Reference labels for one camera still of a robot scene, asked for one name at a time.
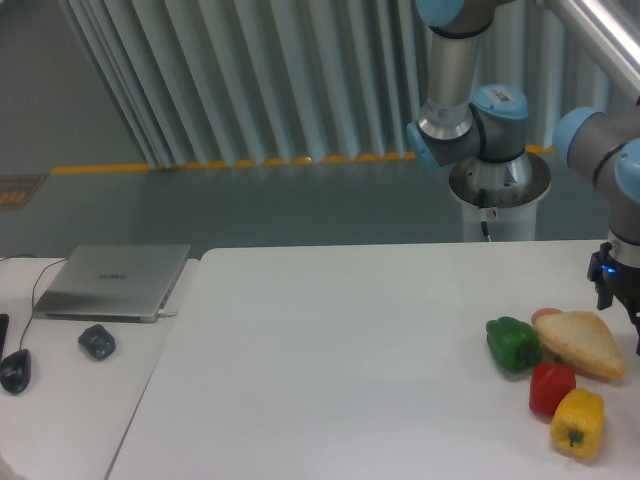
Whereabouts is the yellow bell pepper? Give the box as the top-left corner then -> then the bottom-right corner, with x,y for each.
550,388 -> 605,459

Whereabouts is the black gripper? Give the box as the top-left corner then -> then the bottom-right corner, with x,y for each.
587,241 -> 640,355

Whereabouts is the black mouse cable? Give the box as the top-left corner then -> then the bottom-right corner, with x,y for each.
0,253 -> 68,353

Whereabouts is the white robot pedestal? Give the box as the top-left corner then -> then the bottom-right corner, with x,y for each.
449,152 -> 551,242

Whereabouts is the silver laptop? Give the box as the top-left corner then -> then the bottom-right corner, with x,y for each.
33,244 -> 190,323

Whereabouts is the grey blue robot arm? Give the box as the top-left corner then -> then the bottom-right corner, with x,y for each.
407,1 -> 639,323

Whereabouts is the dark earbuds case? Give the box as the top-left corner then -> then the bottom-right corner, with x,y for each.
78,324 -> 117,361

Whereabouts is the black device at edge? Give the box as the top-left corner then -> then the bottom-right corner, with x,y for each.
0,313 -> 10,357

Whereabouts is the green bell pepper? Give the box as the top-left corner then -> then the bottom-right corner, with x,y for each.
485,316 -> 543,374

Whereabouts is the red bell pepper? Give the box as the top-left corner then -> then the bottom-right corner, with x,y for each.
529,361 -> 576,416

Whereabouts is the black computer mouse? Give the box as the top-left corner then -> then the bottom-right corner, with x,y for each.
1,349 -> 32,395

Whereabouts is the triangular bread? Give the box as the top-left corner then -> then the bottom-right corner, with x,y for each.
532,311 -> 626,381

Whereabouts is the brown egg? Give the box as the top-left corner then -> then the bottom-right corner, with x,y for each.
531,307 -> 562,324

